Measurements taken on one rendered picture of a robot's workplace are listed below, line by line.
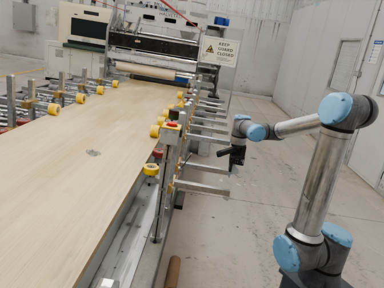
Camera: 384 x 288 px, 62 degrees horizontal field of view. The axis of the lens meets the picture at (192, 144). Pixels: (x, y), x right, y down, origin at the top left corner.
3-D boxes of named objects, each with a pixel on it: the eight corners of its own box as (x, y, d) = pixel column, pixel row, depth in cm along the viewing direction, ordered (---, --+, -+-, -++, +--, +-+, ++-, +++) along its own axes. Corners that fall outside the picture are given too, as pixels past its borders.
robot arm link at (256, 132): (271, 126, 162) (258, 119, 173) (252, 125, 158) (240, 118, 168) (267, 143, 165) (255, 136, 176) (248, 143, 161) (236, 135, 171)
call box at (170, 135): (179, 143, 128) (182, 124, 126) (176, 148, 121) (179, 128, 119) (162, 139, 128) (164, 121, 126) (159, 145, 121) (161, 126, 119)
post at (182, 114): (174, 189, 189) (186, 111, 174) (173, 191, 186) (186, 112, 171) (168, 188, 189) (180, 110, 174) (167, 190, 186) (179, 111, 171)
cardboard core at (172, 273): (181, 256, 226) (176, 287, 197) (180, 266, 228) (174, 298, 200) (170, 254, 226) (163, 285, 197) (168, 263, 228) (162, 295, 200)
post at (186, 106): (179, 172, 213) (190, 103, 198) (178, 175, 210) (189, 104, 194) (174, 172, 213) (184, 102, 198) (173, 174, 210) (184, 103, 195)
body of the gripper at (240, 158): (243, 167, 180) (247, 147, 176) (228, 164, 180) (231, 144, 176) (242, 162, 187) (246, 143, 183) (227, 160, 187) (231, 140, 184)
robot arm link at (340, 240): (350, 271, 139) (363, 237, 133) (320, 277, 132) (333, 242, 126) (325, 249, 152) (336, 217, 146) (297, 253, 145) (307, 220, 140)
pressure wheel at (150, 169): (150, 180, 170) (152, 161, 166) (159, 187, 164) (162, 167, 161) (138, 184, 164) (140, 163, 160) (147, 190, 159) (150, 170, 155)
